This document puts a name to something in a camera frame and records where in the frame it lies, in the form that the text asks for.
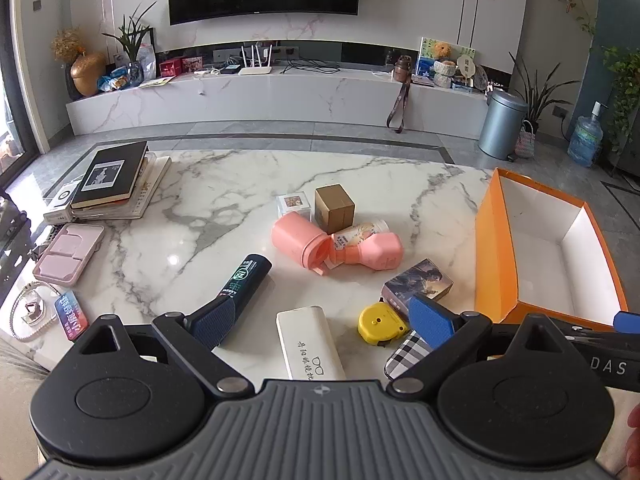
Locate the orange cardboard box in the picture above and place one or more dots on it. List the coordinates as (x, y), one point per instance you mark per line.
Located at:
(495, 260)

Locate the sunflower painting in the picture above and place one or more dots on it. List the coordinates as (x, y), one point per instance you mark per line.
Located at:
(429, 57)

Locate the blue snack bag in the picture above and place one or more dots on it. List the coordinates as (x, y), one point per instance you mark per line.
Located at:
(112, 82)

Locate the white glasses case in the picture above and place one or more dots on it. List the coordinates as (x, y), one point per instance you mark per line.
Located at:
(307, 342)

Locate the blue water jug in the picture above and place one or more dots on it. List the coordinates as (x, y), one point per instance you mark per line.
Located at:
(586, 137)

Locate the small woven bag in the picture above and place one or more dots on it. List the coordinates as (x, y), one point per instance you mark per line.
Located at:
(525, 142)

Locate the dark cabinet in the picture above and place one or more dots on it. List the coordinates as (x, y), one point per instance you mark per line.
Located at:
(629, 165)

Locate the pink bottle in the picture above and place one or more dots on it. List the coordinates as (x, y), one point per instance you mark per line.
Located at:
(377, 252)

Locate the green plant in glass vase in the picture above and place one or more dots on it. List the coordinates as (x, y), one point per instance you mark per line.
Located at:
(131, 42)

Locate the pink box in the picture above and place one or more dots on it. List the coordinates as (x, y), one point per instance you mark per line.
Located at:
(192, 65)

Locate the dark green tube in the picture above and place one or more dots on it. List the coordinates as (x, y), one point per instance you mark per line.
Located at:
(247, 277)

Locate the long-leaf potted plant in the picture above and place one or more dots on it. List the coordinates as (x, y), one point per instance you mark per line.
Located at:
(537, 95)

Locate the black white plaid case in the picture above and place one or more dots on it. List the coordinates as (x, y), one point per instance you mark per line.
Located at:
(407, 355)

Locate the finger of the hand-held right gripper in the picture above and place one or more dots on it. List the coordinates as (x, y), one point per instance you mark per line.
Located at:
(629, 321)

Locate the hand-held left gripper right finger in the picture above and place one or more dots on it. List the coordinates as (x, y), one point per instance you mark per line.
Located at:
(432, 317)

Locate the red box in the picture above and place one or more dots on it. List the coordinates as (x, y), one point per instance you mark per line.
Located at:
(170, 68)

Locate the pink flat case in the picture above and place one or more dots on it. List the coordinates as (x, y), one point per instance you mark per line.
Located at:
(67, 255)

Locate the printed card box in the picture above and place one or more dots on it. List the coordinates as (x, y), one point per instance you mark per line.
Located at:
(420, 280)

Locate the white router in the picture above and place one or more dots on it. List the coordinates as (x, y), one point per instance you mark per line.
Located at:
(256, 67)

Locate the colourful badge card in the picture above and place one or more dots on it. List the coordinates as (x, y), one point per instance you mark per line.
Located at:
(71, 312)

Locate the gold acorn vase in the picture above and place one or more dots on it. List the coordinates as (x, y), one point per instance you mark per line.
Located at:
(86, 75)

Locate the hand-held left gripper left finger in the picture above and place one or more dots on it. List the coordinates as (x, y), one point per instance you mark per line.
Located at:
(216, 321)

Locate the printed cylindrical bottle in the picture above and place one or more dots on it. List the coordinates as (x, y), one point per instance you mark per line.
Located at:
(362, 230)

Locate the grey pedal trash can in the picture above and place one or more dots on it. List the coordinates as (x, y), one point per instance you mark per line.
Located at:
(501, 122)

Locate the dried flower bunch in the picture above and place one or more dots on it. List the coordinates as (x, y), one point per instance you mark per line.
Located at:
(66, 44)

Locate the brown cardboard box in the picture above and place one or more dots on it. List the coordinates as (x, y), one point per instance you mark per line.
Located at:
(334, 207)

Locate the white marble television cabinet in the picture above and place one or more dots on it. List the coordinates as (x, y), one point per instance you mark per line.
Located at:
(280, 95)

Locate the person's right hand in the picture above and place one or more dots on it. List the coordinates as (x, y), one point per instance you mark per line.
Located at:
(635, 435)

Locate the white blue packet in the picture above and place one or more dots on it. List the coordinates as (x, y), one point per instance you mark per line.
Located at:
(147, 62)

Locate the tall leafy plant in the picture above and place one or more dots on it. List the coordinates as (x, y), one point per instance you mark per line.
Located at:
(625, 85)

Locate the brown thermos bottle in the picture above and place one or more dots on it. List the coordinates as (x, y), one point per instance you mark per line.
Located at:
(401, 69)

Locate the pink cup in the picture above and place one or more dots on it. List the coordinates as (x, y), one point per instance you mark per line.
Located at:
(295, 240)

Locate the small white printed box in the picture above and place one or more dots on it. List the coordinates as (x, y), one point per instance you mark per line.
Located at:
(294, 206)

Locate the small black box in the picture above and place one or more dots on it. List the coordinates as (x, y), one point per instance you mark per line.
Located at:
(231, 69)

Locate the yellow envelope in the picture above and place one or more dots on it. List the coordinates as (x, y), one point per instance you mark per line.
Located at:
(156, 81)

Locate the black book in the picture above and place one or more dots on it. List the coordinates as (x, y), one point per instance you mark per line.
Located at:
(107, 175)

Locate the white device box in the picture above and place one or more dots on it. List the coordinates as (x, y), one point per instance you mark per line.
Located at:
(60, 205)

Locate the yellow tape measure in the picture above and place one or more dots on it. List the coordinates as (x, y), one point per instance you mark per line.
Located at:
(380, 324)

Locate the decorative plate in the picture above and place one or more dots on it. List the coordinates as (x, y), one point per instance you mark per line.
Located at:
(482, 79)

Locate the stack of pale books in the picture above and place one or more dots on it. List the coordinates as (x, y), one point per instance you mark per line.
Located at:
(145, 190)

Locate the round white fan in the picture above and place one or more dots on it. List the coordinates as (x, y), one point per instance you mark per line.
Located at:
(466, 62)

